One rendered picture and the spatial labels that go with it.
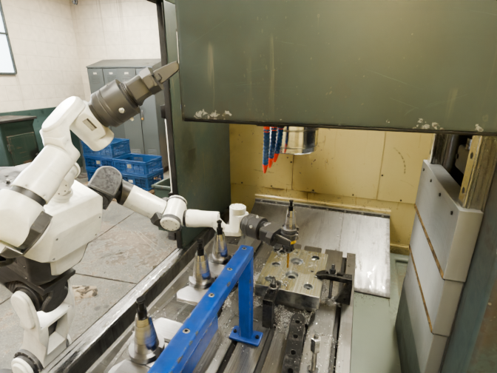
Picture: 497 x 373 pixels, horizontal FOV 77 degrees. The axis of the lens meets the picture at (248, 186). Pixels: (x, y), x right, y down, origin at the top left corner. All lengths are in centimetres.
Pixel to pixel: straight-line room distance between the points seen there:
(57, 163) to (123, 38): 595
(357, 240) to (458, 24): 152
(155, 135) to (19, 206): 520
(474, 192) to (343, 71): 40
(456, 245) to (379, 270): 109
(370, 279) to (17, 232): 160
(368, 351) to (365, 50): 121
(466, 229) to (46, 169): 90
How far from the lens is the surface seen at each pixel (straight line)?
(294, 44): 67
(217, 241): 86
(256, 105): 69
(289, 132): 94
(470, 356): 90
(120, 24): 668
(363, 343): 157
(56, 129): 77
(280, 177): 214
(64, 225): 107
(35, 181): 73
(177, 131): 160
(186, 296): 77
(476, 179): 83
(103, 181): 123
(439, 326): 99
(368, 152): 204
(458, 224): 84
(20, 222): 73
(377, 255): 197
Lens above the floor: 169
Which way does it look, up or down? 19 degrees down
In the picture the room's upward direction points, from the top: straight up
